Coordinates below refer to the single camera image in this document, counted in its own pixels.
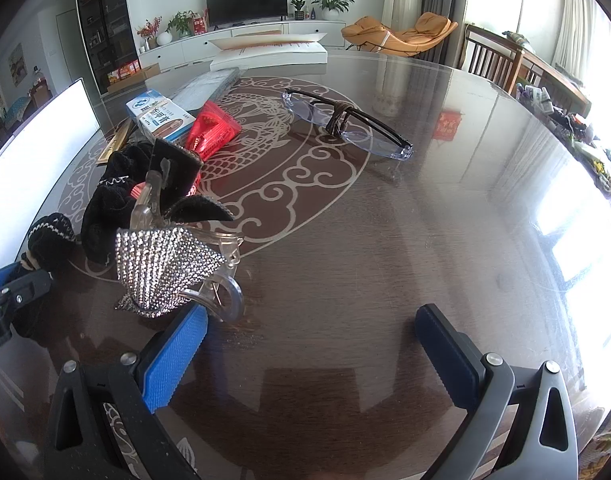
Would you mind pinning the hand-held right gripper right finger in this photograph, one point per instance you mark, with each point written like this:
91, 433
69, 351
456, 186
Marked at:
448, 355

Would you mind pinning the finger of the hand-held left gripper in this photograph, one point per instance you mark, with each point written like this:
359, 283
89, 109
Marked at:
20, 287

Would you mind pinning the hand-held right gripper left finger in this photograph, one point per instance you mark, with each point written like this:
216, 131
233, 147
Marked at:
178, 352

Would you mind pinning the black scrunchie white stitching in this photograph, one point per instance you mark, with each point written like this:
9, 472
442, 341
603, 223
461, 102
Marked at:
50, 237
108, 220

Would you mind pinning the black rhinestone bow hair clip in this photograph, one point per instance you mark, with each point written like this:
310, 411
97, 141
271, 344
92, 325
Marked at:
160, 265

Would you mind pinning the white board panel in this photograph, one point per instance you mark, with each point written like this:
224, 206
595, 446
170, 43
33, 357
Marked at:
30, 160

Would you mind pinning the plain black scrunchie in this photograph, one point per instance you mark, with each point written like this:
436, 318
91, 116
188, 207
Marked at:
130, 160

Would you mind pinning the rimless glasses dark temples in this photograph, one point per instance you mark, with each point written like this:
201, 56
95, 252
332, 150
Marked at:
305, 109

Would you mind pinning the gold tube dark cap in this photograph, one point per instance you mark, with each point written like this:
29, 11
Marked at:
116, 140

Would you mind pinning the short red snack packet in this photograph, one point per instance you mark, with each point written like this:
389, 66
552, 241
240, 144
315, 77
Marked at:
205, 142

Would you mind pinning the blue white toothpaste box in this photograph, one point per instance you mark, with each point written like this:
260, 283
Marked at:
160, 120

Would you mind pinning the long red snack packet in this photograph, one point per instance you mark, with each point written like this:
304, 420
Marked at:
220, 112

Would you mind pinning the white door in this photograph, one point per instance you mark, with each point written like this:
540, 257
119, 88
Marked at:
68, 45

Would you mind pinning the cardboard box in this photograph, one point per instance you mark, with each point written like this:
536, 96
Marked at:
150, 71

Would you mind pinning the pile of small clutter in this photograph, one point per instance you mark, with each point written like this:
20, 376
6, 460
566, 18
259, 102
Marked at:
575, 130

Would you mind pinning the dark glass display cabinet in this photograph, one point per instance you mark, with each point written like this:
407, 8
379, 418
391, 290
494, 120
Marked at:
105, 20

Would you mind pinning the red flowers in vase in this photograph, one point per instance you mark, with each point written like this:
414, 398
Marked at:
155, 32

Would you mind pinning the white television cabinet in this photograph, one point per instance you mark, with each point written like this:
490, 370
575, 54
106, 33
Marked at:
185, 50

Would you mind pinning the wooden chair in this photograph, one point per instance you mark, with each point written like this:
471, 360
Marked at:
488, 55

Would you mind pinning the bushy green potted plant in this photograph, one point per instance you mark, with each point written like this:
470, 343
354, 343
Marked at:
181, 22

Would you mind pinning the large flat white box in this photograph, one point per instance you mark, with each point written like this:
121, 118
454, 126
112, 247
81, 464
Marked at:
265, 55

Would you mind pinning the red gift box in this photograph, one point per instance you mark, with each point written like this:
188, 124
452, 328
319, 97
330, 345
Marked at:
199, 22

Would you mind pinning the orange lounge chair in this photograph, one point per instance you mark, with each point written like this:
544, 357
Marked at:
410, 35

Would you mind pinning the bright window curtain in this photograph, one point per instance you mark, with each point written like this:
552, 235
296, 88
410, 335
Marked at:
580, 25

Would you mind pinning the black television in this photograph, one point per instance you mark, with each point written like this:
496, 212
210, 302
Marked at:
245, 2

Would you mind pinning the small potted plant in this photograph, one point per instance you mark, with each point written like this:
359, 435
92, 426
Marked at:
298, 9

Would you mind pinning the large leafy plant white pot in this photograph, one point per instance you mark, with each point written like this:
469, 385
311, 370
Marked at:
330, 2

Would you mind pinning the wall picture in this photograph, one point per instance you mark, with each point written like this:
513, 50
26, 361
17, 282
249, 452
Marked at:
16, 62

